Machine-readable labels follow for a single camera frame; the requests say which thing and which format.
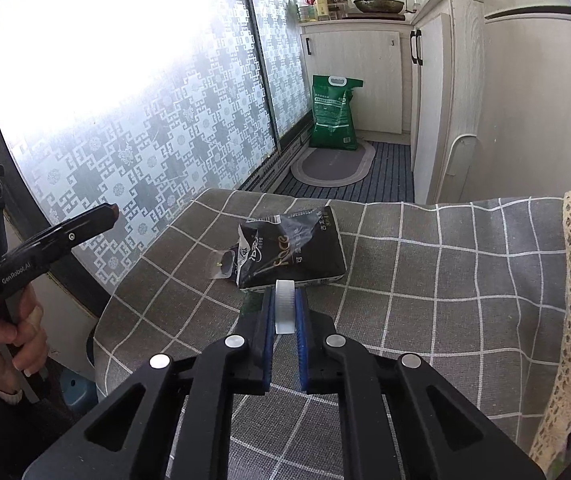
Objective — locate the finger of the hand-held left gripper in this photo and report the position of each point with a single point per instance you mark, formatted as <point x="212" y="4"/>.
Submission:
<point x="72" y="236"/>

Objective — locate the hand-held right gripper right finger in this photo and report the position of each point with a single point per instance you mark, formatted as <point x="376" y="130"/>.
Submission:
<point x="301" y="345"/>

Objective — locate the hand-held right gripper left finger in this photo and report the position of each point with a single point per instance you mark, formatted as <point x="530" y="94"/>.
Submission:
<point x="267" y="340"/>

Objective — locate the white ribbed cap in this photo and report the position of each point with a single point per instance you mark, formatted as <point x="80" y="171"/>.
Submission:
<point x="284" y="310"/>

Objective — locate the black snack packet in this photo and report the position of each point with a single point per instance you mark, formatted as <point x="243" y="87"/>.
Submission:
<point x="295" y="255"/>

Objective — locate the person's left forearm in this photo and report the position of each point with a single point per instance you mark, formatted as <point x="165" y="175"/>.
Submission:
<point x="0" y="440"/>

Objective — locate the clear plastic wrapper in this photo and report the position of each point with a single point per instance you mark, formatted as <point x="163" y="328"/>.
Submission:
<point x="223" y="264"/>

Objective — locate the patterned frosted glass door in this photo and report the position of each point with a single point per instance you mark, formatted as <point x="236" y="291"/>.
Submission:
<point x="280" y="50"/>
<point x="130" y="110"/>

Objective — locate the grey checked tablecloth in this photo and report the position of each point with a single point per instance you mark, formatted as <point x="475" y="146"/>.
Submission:
<point x="440" y="285"/>

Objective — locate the grey oval floor mat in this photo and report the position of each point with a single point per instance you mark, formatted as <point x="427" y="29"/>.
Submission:
<point x="333" y="165"/>

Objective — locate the dark striped rug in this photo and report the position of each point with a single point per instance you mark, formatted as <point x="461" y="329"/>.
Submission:
<point x="390" y="180"/>

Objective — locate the green rice bag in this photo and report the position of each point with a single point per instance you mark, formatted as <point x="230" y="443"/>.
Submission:
<point x="333" y="115"/>

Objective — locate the white rounded board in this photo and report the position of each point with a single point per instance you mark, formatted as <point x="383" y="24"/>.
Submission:
<point x="463" y="157"/>

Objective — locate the tall white cabinet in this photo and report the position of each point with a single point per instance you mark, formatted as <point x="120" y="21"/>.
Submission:
<point x="445" y="90"/>

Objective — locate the red-capped oil bottle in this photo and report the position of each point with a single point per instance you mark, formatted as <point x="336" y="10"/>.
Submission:
<point x="305" y="5"/>

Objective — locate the silver refrigerator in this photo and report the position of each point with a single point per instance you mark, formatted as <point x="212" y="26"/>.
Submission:
<point x="540" y="110"/>

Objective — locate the small dark seasoning bottles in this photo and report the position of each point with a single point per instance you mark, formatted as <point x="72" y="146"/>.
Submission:
<point x="338" y="7"/>

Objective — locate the yellow oil bottle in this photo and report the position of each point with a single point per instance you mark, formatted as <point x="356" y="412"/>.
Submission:
<point x="322" y="5"/>

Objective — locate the frying pan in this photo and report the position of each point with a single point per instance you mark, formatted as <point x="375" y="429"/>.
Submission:
<point x="380" y="6"/>

